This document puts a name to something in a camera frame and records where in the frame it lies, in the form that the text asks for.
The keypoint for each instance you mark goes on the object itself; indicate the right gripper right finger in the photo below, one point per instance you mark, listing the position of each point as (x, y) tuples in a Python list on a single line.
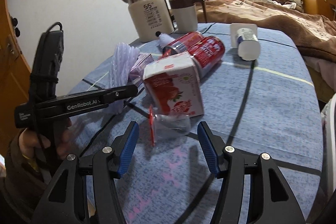
[(271, 199)]

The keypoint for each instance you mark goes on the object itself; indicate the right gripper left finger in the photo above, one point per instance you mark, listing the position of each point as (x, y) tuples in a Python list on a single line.
[(83, 190)]

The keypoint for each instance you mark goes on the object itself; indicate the purple foam net sleeve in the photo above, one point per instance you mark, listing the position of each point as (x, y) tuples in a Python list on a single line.
[(123, 59)]

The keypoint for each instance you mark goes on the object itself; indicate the clear cup with red lid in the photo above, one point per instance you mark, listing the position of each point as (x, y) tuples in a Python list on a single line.
[(164, 127)]

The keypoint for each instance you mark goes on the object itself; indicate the red white milk carton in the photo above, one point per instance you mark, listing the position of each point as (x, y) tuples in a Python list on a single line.
[(173, 83)]

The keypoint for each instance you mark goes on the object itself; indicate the cream electric kettle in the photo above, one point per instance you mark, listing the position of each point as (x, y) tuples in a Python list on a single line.
[(150, 17)]

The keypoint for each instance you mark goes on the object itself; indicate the red milk can plain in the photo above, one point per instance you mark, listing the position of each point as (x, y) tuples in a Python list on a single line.
[(182, 44)]

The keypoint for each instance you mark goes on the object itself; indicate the red milk can cartoon face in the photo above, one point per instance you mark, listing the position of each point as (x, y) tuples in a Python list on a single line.
[(206, 54)]

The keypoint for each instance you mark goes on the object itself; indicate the white yogurt bottle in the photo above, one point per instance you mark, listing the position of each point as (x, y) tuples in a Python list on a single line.
[(244, 39)]

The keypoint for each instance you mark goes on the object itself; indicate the cream brown lidded mug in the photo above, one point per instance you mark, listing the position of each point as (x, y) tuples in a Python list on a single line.
[(185, 14)]

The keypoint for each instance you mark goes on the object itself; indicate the brown bed blanket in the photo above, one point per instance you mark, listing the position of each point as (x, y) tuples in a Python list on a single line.
[(313, 35)]

